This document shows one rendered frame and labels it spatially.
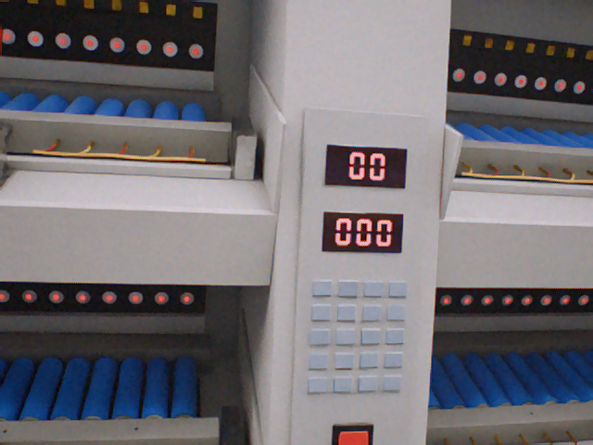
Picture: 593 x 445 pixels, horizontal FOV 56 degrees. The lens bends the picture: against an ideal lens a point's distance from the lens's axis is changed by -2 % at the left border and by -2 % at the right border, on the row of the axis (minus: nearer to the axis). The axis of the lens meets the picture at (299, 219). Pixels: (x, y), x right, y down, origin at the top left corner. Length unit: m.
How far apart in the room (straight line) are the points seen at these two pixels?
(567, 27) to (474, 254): 0.34
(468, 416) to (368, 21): 0.29
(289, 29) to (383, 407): 0.22
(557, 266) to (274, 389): 0.19
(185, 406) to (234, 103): 0.25
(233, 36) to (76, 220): 0.26
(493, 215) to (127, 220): 0.21
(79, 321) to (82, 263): 0.17
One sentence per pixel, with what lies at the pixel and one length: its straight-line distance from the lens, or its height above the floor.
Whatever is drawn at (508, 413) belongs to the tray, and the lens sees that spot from 0.47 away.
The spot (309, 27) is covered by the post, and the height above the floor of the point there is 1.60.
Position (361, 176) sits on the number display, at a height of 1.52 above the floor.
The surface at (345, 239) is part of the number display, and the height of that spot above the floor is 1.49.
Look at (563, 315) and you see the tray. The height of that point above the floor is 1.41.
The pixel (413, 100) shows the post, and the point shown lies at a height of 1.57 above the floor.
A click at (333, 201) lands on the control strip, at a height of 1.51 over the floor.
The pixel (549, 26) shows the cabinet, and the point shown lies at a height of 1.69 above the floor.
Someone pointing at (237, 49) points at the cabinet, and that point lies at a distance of 0.52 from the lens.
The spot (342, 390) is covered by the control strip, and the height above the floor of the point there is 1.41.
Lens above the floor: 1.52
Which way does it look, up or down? 3 degrees down
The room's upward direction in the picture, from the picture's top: 3 degrees clockwise
